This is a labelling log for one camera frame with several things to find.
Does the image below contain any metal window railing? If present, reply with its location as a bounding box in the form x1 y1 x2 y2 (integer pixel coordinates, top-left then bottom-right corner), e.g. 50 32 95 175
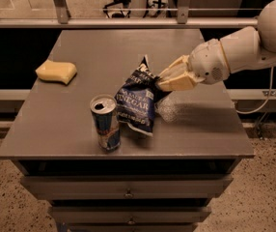
0 0 262 29

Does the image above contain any blue chip bag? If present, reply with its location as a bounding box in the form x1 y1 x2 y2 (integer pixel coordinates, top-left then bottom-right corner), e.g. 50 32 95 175
115 55 169 136

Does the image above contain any middle cabinet drawer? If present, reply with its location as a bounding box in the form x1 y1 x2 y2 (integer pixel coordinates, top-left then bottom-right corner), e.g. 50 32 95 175
49 206 210 225

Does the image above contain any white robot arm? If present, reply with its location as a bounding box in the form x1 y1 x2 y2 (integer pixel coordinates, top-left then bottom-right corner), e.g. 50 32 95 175
156 0 276 92

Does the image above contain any cabinet drawer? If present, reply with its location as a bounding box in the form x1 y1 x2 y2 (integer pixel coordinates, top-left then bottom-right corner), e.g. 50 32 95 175
21 175 233 200
49 206 210 225

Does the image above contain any top cabinet drawer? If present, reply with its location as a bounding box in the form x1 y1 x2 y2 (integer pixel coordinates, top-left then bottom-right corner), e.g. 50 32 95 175
21 175 233 200

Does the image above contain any black office chair base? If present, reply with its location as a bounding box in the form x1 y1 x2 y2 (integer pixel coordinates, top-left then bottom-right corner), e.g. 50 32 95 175
102 0 131 18

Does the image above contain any grey drawer cabinet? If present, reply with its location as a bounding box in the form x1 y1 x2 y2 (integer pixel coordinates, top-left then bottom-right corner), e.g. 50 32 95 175
0 29 254 232

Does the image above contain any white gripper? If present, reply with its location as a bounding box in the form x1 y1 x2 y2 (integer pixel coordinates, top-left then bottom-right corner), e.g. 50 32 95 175
156 39 230 92

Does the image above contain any yellow sponge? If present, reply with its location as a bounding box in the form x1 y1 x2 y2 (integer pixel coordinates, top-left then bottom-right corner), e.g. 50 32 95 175
36 60 77 85

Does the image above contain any redbull can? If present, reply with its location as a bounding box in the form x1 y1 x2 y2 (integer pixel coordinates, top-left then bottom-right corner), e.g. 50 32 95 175
90 94 121 152

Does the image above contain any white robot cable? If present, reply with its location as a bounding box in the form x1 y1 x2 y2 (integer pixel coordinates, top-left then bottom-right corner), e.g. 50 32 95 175
235 66 276 115

